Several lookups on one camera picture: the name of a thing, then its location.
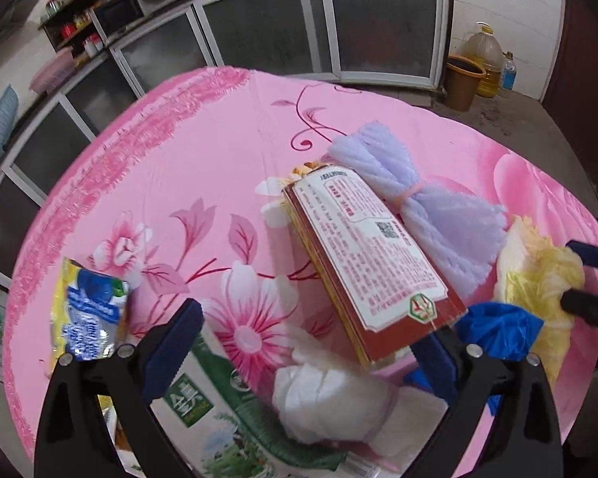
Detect black microwave oven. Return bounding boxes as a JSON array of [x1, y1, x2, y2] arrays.
[[89, 0, 143, 42]]

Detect yellow cabbage leaf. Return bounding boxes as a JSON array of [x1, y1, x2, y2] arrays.
[[494, 216, 586, 385]]

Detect red white cardboard box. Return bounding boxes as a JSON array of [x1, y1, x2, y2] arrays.
[[283, 165, 466, 369]]

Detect blue rubber glove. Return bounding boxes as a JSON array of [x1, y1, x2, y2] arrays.
[[404, 302, 543, 404]]

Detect lilac foam fruit net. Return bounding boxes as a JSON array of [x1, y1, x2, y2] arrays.
[[328, 122, 508, 299]]

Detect kitchen counter cabinets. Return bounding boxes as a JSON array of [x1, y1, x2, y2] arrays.
[[0, 0, 455, 287]]

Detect cooking oil jug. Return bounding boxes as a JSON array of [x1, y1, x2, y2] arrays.
[[458, 22, 506, 98]]

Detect pink floral tablecloth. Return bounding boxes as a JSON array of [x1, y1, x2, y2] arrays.
[[3, 68, 598, 451]]

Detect yellow blue candy bag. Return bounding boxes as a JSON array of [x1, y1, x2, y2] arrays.
[[50, 258, 130, 366]]

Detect pink plastic basin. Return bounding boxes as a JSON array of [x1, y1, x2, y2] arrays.
[[29, 47, 75, 95]]

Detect black spice shelf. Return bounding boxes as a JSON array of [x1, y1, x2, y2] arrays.
[[38, 0, 112, 51]]

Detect brown plastic bucket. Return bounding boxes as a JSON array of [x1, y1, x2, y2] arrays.
[[444, 55, 486, 111]]

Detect small blue water bottle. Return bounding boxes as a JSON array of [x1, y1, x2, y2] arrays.
[[500, 52, 516, 91]]

